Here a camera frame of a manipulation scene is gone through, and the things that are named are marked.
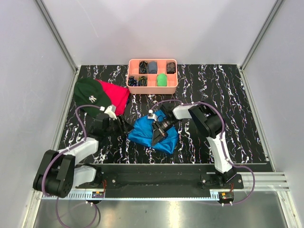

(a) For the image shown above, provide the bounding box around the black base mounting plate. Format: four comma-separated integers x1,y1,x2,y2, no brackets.
79,164,244,199

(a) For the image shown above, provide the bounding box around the green rolled cloth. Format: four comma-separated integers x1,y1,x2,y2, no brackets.
156,73,167,87

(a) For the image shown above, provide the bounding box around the grey rolled cloth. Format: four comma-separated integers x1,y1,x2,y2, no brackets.
148,61,158,74

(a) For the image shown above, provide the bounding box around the pink folded cloth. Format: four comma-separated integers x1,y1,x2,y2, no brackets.
97,79,130,116

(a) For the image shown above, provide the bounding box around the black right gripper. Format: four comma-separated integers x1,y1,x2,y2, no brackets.
152,118,179,147

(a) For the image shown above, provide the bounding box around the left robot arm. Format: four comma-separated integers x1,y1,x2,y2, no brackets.
33,114,133,198

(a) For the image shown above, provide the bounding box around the bright blue napkin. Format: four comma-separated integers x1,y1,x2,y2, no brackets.
128,116,179,154

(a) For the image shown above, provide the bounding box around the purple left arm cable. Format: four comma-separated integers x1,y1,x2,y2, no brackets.
41,104,105,228

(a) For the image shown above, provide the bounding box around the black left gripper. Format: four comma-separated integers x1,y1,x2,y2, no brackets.
104,114,134,138

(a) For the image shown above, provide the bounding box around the pink divided organizer box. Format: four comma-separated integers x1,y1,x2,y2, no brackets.
126,58,179,95

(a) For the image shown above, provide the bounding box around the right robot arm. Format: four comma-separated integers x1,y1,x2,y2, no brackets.
148,102,237,188

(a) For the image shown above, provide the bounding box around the dark floral rolled cloth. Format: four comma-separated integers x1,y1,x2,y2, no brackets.
139,61,148,74

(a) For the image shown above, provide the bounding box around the yellow floral rolled cloth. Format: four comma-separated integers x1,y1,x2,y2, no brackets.
138,76,148,87

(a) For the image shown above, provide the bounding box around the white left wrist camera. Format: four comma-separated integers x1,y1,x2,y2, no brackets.
99,105,117,120

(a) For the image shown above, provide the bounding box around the brown patterned rolled cloth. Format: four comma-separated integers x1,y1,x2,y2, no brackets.
166,62,176,74

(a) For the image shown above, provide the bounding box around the aluminium frame rail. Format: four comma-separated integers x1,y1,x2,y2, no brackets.
35,0,80,72

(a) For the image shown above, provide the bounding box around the navy striped rolled cloth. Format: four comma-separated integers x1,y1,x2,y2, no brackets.
128,76,138,86

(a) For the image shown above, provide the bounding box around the dark green baseball cap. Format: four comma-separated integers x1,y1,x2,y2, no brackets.
74,78,112,118

